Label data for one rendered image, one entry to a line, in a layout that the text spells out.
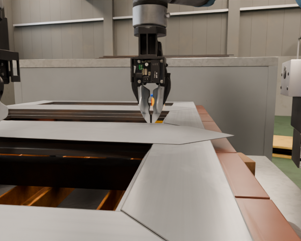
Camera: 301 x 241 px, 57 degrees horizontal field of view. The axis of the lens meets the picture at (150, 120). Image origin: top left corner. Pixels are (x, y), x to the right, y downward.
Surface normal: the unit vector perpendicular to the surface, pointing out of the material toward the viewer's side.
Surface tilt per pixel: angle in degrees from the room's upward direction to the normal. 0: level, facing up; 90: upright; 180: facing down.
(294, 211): 0
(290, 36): 90
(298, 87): 90
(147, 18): 91
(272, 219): 0
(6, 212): 0
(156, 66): 90
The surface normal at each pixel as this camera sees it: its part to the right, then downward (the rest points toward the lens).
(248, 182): 0.00, -0.99
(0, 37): 0.99, 0.02
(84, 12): -0.29, 0.14
